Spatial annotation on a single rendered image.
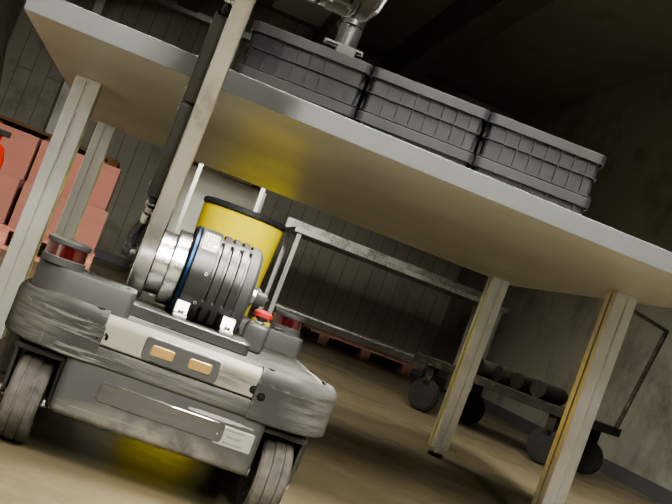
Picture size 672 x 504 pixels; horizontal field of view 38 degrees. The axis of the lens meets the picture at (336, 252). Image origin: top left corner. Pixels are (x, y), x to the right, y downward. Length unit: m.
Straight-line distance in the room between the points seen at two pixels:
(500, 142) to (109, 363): 1.20
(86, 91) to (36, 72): 7.12
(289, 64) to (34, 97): 7.20
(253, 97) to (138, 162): 7.55
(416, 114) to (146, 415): 1.12
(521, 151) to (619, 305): 0.51
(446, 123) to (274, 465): 1.07
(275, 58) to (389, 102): 0.29
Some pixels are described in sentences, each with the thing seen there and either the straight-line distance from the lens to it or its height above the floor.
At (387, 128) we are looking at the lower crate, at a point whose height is 0.80.
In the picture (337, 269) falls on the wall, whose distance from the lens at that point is 9.46.
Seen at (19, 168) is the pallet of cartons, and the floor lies 0.47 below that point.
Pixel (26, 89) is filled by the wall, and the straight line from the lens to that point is 9.45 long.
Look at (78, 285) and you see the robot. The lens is 1.53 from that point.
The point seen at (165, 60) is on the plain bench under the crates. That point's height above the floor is 0.67.
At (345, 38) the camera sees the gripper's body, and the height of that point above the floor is 0.98.
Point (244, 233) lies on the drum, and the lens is 4.26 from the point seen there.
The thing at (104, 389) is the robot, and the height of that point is 0.13.
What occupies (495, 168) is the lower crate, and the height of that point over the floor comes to 0.81.
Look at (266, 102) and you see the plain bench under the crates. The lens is 1.78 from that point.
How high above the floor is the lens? 0.37
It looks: 3 degrees up
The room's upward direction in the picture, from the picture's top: 21 degrees clockwise
